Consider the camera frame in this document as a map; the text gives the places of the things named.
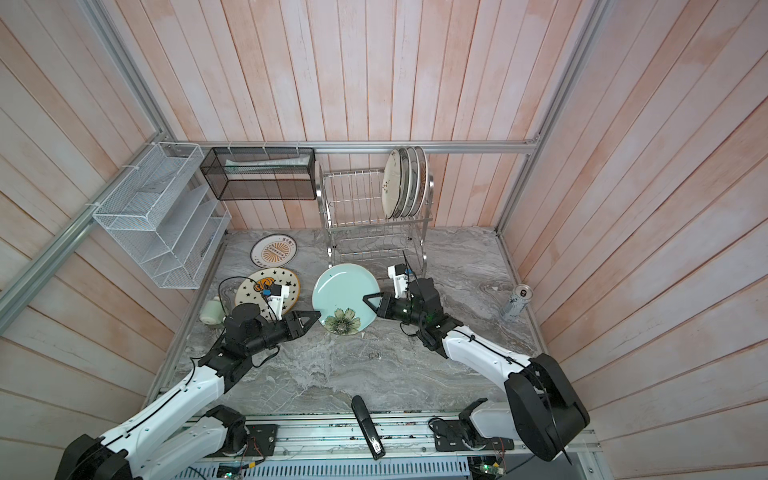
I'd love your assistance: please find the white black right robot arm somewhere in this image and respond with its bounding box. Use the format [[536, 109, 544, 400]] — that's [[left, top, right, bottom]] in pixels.
[[362, 278, 590, 461]]

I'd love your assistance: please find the light green flower plate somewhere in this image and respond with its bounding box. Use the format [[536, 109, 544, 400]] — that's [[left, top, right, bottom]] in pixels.
[[312, 263, 380, 336]]

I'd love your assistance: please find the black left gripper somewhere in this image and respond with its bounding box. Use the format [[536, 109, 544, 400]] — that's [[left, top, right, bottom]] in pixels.
[[246, 310, 322, 355]]

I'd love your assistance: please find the black mesh basket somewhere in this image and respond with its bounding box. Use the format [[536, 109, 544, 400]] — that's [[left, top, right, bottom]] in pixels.
[[200, 146, 317, 201]]

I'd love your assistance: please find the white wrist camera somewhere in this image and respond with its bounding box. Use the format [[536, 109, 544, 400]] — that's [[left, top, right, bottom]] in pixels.
[[262, 283, 290, 322], [387, 263, 412, 299]]

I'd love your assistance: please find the black stapler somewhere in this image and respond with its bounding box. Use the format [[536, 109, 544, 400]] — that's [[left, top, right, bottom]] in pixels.
[[351, 395, 386, 460]]

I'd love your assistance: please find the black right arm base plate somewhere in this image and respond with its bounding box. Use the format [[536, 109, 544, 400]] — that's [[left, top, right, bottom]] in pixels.
[[427, 417, 515, 452]]

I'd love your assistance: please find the small orange sunburst plate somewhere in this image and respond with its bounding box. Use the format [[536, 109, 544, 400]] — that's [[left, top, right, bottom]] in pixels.
[[250, 234, 298, 269]]

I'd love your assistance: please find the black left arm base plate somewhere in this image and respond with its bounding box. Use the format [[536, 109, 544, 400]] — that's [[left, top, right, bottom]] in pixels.
[[201, 405, 279, 457]]

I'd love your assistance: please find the pale green ceramic bottle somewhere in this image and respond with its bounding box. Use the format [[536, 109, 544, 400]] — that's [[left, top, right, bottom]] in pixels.
[[199, 296, 227, 327]]

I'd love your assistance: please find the white wire mesh shelf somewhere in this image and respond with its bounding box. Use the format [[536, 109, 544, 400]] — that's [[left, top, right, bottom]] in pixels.
[[93, 142, 231, 290]]

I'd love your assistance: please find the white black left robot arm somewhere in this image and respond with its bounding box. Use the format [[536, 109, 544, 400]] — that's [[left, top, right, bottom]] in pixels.
[[55, 303, 321, 479]]

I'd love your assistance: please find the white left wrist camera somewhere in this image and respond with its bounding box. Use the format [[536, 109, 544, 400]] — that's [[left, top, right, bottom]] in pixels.
[[262, 283, 290, 322]]

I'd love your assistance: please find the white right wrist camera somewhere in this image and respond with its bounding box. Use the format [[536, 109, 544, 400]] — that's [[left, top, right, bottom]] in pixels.
[[387, 263, 412, 299]]

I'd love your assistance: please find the cream plate floral rim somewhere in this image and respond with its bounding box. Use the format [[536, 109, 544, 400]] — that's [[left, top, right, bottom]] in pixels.
[[381, 149, 402, 218]]

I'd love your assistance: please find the silver drink can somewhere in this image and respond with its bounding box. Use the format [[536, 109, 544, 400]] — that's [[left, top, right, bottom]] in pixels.
[[501, 284, 533, 321]]

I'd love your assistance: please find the cream plate stars cartoon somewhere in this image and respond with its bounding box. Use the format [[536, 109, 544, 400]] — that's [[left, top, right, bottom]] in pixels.
[[235, 267, 300, 321]]

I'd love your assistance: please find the stainless steel dish rack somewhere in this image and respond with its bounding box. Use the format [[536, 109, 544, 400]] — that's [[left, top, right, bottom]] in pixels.
[[316, 168, 434, 280]]

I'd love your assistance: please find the white plate green clover design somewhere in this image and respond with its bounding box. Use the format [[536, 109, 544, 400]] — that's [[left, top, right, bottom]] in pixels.
[[408, 146, 420, 217]]

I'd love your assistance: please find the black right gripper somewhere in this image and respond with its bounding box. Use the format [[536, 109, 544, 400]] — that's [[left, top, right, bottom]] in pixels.
[[365, 291, 428, 329]]

